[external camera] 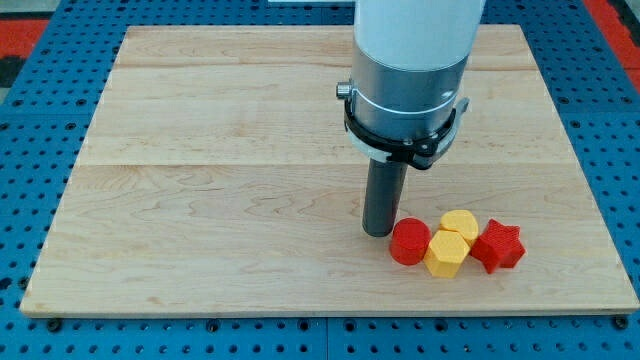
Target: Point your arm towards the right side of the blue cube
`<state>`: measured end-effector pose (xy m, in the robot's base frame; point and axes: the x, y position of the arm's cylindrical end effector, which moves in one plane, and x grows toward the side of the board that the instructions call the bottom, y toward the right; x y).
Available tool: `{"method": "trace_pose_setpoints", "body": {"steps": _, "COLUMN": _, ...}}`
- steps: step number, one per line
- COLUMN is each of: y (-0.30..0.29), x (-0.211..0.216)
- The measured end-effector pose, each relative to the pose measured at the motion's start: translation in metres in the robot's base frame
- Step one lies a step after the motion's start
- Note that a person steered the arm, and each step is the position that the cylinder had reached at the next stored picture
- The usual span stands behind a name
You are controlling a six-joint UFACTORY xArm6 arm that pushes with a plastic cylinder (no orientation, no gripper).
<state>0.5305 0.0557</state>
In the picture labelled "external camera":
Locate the yellow hexagon block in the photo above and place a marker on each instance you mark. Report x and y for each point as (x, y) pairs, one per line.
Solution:
(446, 253)

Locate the red star block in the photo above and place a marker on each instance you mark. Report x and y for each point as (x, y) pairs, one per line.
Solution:
(498, 246)

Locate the yellow rounded block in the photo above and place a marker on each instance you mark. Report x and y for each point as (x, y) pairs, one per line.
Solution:
(463, 222)

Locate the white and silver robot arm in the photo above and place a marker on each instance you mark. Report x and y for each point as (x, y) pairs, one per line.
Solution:
(409, 56)

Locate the dark grey cylindrical pointer tool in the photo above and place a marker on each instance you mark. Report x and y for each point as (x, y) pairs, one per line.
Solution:
(385, 182)

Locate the red cylinder block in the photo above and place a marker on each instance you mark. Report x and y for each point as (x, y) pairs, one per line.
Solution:
(410, 241)

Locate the light wooden board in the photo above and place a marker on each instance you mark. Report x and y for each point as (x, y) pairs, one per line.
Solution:
(216, 180)

